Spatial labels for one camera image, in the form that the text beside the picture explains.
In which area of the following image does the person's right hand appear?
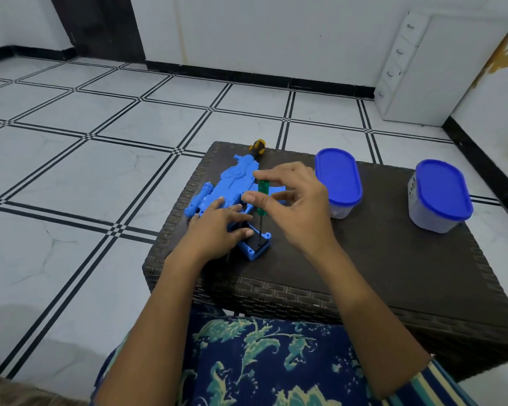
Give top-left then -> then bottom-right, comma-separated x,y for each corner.
241,161 -> 344,261

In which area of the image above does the labelled container with blue lid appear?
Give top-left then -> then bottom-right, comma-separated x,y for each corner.
408,159 -> 474,234

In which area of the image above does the white drawer cabinet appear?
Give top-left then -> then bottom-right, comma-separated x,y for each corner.
373,10 -> 508,127

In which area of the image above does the green handled screwdriver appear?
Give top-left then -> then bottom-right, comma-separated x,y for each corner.
256,179 -> 273,250

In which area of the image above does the blue floral dress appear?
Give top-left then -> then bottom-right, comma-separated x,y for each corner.
91,306 -> 390,406

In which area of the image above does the clear container with blue lid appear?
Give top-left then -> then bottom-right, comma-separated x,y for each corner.
314,147 -> 363,219

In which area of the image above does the person's right forearm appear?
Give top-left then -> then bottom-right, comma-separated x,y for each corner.
317,249 -> 432,400

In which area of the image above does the person's left forearm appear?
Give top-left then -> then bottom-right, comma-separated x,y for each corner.
94,255 -> 208,406

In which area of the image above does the dark brown wicker table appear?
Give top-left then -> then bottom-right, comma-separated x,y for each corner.
142,141 -> 508,383

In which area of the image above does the person's left hand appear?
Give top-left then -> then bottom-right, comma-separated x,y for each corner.
165,197 -> 255,268

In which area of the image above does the striped right sleeve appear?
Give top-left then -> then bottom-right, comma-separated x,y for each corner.
380,359 -> 492,406

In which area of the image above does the yellow butterfly wall sticker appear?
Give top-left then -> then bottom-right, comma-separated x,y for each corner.
470,31 -> 508,89

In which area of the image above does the dark door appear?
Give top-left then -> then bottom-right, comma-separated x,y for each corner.
49,0 -> 147,64

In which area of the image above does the blue toy gun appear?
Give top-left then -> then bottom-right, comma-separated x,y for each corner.
184,139 -> 288,263

